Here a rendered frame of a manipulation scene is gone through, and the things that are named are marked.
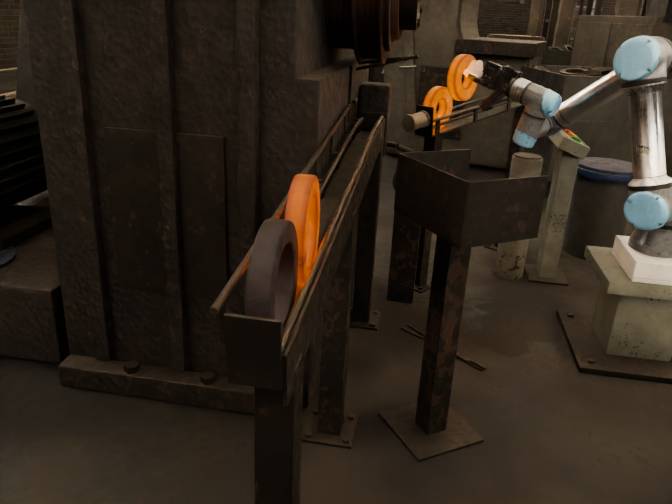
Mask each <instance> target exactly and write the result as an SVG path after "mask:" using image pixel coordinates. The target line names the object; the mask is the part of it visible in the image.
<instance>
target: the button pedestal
mask: <svg viewBox="0 0 672 504"><path fill-rule="evenodd" d="M562 131H563V132H564V133H565V135H567V136H569V137H566V136H565V135H564V133H562V132H561V131H560V132H559V133H557V134H555V135H553V136H548V137H549V138H550V139H551V141H552V142H553V143H554V144H555V145H556V146H557V148H558V150H557V155H556V161H555V166H554V171H553V177H552V182H551V188H550V193H549V198H548V204H547V209H546V214H545V220H544V225H543V231H542V236H541V241H540V247H539V252H538V257H537V263H536V264H526V263H525V265H524V268H525V271H526V275H527V278H528V281H529V282H535V283H545V284H554V285H563V286H568V285H569V284H568V282H567V280H566V278H565V276H564V274H563V271H562V269H561V267H558V263H559V258H560V253H561V248H562V243H563V238H564V233H565V228H566V223H567V218H568V213H569V208H570V204H571V199H572V194H573V189H574V184H575V179H576V174H577V169H578V164H579V159H582V160H584V159H585V157H586V155H587V154H588V152H589V151H590V147H588V146H587V145H586V144H585V143H584V142H583V141H582V140H581V142H579V141H576V140H574V139H572V138H571V136H570V135H568V133H567V132H565V131H564V130H562Z"/></svg>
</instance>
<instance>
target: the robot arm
mask: <svg viewBox="0 0 672 504"><path fill-rule="evenodd" d="M500 63H502V64H504V65H506V66H501V65H500ZM613 67H614V70H613V71H612V72H610V73H609V74H607V75H605V76H604V77H602V78H601V79H599V80H597V81H596V82H594V83H593V84H591V85H589V86H588V87H586V88H585V89H583V90H581V91H580V92H578V93H577V94H575V95H573V96H572V97H570V98H569V99H567V100H565V101H564V102H562V98H561V96H560V95H559V94H557V93H556V92H554V91H552V90H551V89H547V88H544V87H542V86H540V85H538V84H535V83H533V82H531V81H529V80H526V79H524V78H521V77H522V74H523V72H521V71H518V70H516V69H514V68H511V67H510V65H507V64H505V63H503V62H500V61H498V60H497V62H496V63H494V62H492V61H487V62H486V65H485V66H484V68H483V62H482V61H481V60H478V61H475V60H473V61H472V62H471V63H470V65H469V67H468V68H467V69H465V70H464V72H463V74H464V75H465V76H466V77H467V78H468V79H470V80H471V81H473V82H475V83H477V84H480V85H481V86H483V87H485V88H487V89H492V90H493V91H494V92H493V93H492V94H491V95H490V96H489V97H488V98H487V99H486V100H484V101H483V102H482V103H481V105H480V106H479V107H480V108H481V110H482V111H489V110H491V109H492V108H493V107H494V106H495V105H496V104H497V103H498V102H499V101H500V100H501V99H502V98H503V97H504V96H505V95H506V97H508V98H510V99H511V100H513V101H515V102H517V103H520V104H522V105H524V106H525V109H524V111H523V113H522V115H521V118H520V120H519V123H518V125H517V127H516V129H515V133H514V135H513V141H514V143H516V144H517V145H519V146H522V147H525V148H532V147H533V146H534V144H535V142H536V141H537V138H542V137H546V136H553V135H555V134H557V133H559V132H560V131H561V130H562V129H563V128H564V127H566V126H568V125H569V124H571V123H573V122H575V121H576V120H578V119H580V118H581V117H583V116H585V115H586V114H588V113H590V112H592V111H593V110H595V109H597V108H598V107H600V106H602V105H604V104H605V103H607V102H609V101H610V100H612V99H614V98H615V97H617V96H619V95H621V94H622V93H626V94H627V97H628V111H629V126H630V140H631V155H632V169H633V179H632V180H631V181H630V182H629V183H628V196H629V197H628V198H627V200H626V202H625V204H624V215H625V218H626V219H627V221H628V222H629V223H630V224H631V225H632V226H634V227H635V230H634V231H633V233H632V234H631V236H630V237H629V241H628V246H629V247H630V248H632V249H633V250H635V251H637V252H640V253H643V254H646V255H649V256H654V257H659V258H672V178H670V177H668V176H667V174H666V159H665V142H664V125H663V108H662V91H661V90H662V88H663V87H664V86H665V84H666V83H667V72H668V71H669V70H670V69H671V68H672V42H671V41H670V40H668V39H667V38H664V37H661V36H646V35H642V36H637V37H634V38H631V39H629V40H627V41H625V42H624V43H623V44H622V45H621V46H620V47H619V48H618V50H617V51H616V53H615V56H614V59H613ZM561 102H562V103H561Z"/></svg>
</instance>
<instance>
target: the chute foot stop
mask: <svg viewBox="0 0 672 504"><path fill-rule="evenodd" d="M224 330H225V346H226V361H227V377H228V383H231V384H238V385H245V386H252V387H259V388H267V389H274V390H282V388H283V385H282V320H277V319H269V318H261V317H253V316H245V315H237V314H229V313H225V314H224Z"/></svg>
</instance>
